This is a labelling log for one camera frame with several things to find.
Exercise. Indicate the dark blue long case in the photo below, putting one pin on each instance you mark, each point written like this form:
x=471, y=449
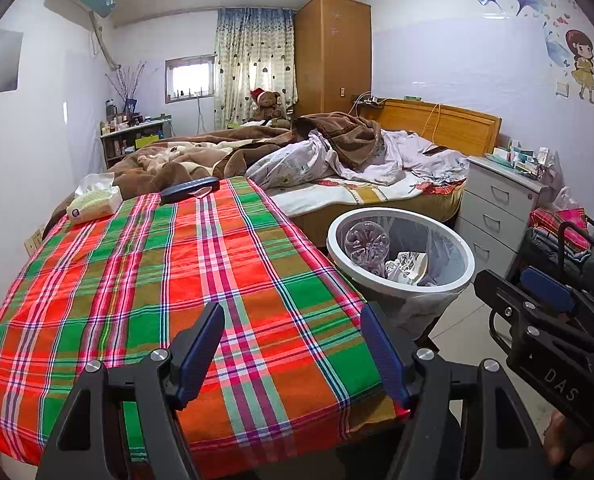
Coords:
x=187, y=190

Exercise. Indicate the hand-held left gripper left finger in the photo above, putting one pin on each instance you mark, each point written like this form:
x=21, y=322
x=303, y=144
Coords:
x=199, y=355

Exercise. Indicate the dried flower branches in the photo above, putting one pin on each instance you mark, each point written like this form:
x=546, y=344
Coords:
x=127, y=82

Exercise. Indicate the shelf unit with bottles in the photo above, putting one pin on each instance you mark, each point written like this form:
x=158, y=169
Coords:
x=132, y=145

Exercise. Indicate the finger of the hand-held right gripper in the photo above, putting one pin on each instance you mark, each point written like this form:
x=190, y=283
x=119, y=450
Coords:
x=547, y=287
x=502, y=305

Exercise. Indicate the clear plastic bottle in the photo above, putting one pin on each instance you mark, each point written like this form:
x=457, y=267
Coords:
x=367, y=242

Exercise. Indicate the group of small boxes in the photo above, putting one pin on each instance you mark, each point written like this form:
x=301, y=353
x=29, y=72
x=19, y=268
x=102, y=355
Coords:
x=519, y=157

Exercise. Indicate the black phone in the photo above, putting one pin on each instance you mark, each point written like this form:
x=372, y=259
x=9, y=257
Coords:
x=433, y=149

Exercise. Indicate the person's right hand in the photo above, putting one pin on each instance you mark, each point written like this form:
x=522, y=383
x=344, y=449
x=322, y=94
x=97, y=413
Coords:
x=557, y=440

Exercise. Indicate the brown teddy bear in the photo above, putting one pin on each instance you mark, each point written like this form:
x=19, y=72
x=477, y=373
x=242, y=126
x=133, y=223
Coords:
x=269, y=107

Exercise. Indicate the clear plastic bag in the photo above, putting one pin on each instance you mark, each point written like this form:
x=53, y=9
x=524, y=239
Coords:
x=567, y=200

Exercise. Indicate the pale quilt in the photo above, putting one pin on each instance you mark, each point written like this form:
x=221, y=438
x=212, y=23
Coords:
x=407, y=155

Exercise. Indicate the floral bed sheet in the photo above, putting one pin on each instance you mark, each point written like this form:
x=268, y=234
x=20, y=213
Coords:
x=352, y=195

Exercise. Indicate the wall socket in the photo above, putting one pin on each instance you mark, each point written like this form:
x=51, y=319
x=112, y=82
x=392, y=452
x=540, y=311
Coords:
x=34, y=242

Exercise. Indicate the tissue box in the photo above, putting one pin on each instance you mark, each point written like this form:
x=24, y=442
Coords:
x=94, y=205

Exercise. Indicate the plaid tablecloth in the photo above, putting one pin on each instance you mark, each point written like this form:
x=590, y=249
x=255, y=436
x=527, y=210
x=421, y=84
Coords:
x=177, y=260

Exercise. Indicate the brown blanket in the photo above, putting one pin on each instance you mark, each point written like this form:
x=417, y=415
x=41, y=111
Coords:
x=177, y=155

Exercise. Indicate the patterned paper bag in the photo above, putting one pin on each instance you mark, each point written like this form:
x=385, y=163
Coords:
x=412, y=265

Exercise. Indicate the air conditioner pipe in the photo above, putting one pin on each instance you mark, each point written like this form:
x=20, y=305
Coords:
x=104, y=45

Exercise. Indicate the grey wall panel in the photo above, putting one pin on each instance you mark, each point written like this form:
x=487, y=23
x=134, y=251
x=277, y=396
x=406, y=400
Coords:
x=2, y=60

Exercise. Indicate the power strip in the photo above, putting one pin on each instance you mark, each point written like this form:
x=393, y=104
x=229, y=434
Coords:
x=372, y=102

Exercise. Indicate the wooden bed headboard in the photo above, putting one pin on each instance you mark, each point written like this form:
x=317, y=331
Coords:
x=462, y=127

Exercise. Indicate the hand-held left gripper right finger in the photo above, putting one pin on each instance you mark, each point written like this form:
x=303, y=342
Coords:
x=382, y=355

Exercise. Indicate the pile of folded cloth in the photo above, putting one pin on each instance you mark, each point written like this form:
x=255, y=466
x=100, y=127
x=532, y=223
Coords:
x=557, y=230

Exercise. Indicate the patterned curtain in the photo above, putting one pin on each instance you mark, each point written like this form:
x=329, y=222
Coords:
x=252, y=55

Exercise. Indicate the white trash bin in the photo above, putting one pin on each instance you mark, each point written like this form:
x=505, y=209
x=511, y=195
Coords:
x=337, y=255

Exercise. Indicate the cartoon wall sticker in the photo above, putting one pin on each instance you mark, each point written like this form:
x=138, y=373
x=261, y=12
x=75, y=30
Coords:
x=582, y=65

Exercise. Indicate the wooden wardrobe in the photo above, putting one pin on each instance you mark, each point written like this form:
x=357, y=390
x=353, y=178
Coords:
x=332, y=50

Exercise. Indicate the window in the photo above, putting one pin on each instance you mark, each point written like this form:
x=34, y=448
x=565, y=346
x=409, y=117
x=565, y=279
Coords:
x=189, y=77

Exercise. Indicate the grey nightstand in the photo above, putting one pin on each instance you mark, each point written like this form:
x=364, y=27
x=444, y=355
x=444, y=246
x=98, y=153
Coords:
x=497, y=210

